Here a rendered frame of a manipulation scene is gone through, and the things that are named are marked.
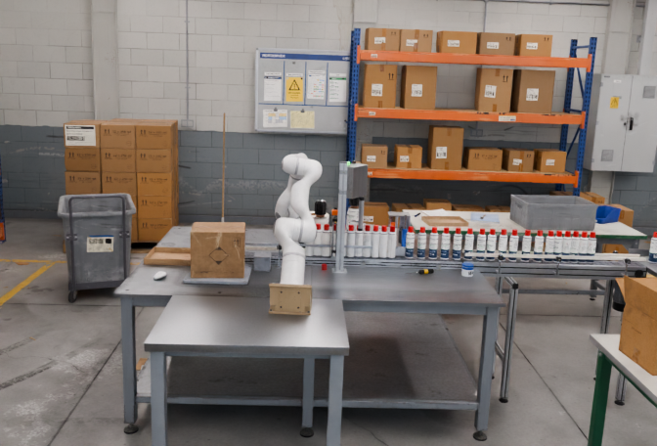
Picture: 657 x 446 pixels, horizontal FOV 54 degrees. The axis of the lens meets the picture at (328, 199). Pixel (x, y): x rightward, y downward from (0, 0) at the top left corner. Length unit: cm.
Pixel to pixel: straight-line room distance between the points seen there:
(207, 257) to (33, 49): 571
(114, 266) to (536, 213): 358
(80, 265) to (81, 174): 162
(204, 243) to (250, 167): 482
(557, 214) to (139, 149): 421
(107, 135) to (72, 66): 187
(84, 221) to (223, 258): 226
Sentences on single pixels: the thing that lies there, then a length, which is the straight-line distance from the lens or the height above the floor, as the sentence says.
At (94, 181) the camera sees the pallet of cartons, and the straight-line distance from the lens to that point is 725.
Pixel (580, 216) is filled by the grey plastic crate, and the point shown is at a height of 92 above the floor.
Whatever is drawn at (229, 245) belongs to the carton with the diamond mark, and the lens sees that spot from 369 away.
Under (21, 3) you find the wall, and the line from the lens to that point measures 906.
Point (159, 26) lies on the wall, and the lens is 854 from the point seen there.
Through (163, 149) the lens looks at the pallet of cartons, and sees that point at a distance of 709.
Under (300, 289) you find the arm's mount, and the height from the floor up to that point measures 96.
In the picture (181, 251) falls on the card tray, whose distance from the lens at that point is 431.
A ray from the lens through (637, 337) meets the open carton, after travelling 329.
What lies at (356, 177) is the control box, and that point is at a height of 141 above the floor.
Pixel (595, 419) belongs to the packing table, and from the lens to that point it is 367.
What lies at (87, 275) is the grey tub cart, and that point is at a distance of 592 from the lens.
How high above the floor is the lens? 203
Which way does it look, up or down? 11 degrees down
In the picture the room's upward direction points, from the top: 2 degrees clockwise
